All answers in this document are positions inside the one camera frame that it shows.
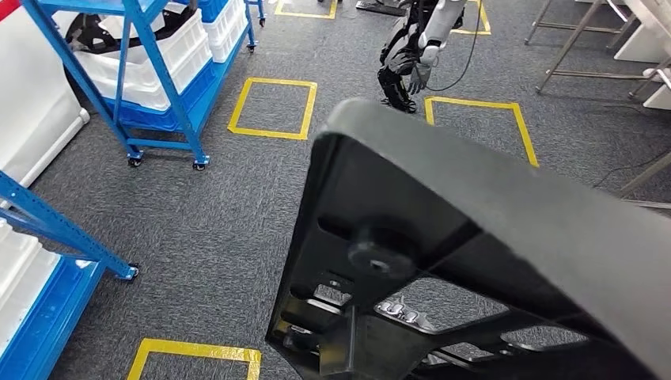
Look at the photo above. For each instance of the blue plastic crate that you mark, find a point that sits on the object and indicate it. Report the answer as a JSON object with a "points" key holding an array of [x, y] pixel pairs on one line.
{"points": [[57, 325], [147, 119]]}

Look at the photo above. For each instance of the steel side table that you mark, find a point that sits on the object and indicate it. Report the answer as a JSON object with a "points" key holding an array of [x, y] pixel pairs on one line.
{"points": [[567, 47]]}

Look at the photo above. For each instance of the yellow floor tape square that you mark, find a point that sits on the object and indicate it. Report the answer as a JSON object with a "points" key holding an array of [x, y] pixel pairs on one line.
{"points": [[524, 131], [485, 21], [304, 15]]}

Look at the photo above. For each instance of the red barrier belt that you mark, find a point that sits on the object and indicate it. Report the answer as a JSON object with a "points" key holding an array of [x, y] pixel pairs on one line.
{"points": [[6, 8]]}

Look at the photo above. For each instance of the white car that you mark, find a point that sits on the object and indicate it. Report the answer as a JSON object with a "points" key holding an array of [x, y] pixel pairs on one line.
{"points": [[31, 105]]}

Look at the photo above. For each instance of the black silver humanoid robot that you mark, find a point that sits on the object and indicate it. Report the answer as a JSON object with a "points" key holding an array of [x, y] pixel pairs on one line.
{"points": [[403, 57]]}

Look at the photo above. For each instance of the black plastic plate frame part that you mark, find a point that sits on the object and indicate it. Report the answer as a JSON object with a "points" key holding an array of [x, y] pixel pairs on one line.
{"points": [[524, 220]]}

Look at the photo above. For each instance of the black parts pile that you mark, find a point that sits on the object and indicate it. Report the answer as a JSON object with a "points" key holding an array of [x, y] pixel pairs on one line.
{"points": [[86, 31]]}

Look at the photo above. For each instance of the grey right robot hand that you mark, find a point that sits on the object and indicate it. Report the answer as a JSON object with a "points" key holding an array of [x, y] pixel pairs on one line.
{"points": [[403, 316]]}

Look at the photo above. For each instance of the blue wheeled rack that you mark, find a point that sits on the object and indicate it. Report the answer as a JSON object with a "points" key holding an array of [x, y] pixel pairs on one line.
{"points": [[160, 68], [52, 220]]}

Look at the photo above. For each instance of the white plastic bin stack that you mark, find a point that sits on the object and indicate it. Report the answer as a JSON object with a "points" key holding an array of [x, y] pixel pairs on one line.
{"points": [[228, 31]]}

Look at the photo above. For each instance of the white panel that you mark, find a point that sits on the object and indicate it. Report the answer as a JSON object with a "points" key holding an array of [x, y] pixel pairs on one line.
{"points": [[637, 47]]}

